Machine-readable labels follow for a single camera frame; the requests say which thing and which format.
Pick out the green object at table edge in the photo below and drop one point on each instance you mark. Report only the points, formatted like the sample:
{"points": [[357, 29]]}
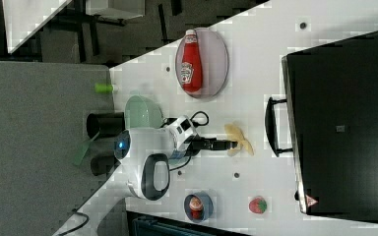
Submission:
{"points": [[103, 88]]}

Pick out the grey round plate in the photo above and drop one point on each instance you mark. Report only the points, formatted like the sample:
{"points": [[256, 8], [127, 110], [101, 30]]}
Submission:
{"points": [[214, 61]]}

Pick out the large black round container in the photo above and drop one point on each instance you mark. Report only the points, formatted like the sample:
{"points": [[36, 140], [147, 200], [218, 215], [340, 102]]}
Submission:
{"points": [[105, 125]]}

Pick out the green perforated colander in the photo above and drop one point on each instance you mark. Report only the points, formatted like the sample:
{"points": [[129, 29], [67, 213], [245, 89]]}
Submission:
{"points": [[141, 111]]}

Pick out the red plush strawberry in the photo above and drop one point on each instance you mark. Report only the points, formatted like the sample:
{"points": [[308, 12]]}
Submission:
{"points": [[258, 205]]}

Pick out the black toaster oven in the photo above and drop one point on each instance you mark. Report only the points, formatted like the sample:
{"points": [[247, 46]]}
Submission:
{"points": [[331, 96]]}

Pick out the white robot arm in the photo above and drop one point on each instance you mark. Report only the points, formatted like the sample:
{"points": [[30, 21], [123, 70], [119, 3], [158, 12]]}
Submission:
{"points": [[144, 154]]}

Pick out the yellow plush peeled banana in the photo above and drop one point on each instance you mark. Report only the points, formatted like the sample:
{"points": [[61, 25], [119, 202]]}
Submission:
{"points": [[235, 134]]}

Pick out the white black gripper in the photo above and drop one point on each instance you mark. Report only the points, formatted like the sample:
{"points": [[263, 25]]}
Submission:
{"points": [[187, 141]]}

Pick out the red white toy in cup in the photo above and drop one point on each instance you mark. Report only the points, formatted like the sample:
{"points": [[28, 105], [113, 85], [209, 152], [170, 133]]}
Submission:
{"points": [[196, 207]]}

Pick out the small black round container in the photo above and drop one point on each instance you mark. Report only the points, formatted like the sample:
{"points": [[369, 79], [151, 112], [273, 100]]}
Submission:
{"points": [[103, 165]]}

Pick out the red ketchup bottle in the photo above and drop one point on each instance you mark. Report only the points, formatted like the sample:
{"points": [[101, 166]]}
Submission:
{"points": [[191, 67]]}

